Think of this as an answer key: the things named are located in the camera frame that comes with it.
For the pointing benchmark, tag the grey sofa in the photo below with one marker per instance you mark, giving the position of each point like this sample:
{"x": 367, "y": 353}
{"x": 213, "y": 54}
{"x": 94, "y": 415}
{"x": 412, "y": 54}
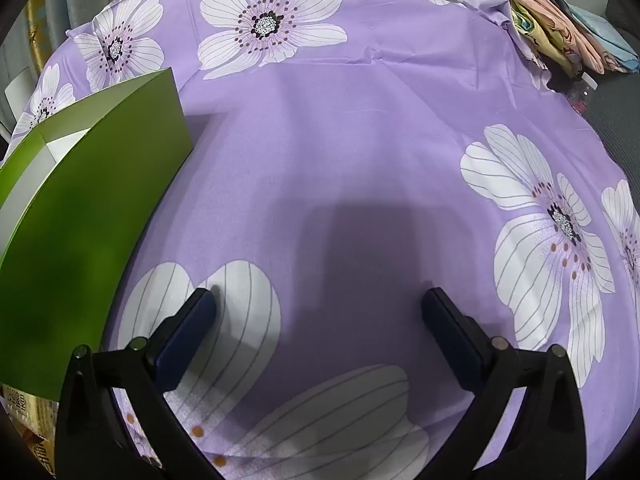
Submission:
{"x": 614, "y": 114}

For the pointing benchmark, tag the purple floral tablecloth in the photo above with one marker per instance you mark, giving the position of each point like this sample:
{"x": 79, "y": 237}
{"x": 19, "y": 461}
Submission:
{"x": 349, "y": 155}

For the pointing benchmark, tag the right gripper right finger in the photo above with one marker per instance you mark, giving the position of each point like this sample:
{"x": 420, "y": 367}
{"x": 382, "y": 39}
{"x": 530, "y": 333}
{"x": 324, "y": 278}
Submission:
{"x": 548, "y": 437}

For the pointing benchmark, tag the green cardboard box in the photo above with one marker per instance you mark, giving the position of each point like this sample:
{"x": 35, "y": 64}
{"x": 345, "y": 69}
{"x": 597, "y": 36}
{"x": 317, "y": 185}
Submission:
{"x": 76, "y": 195}

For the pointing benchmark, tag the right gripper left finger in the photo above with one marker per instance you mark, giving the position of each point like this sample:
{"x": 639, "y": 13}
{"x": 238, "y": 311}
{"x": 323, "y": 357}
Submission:
{"x": 93, "y": 440}

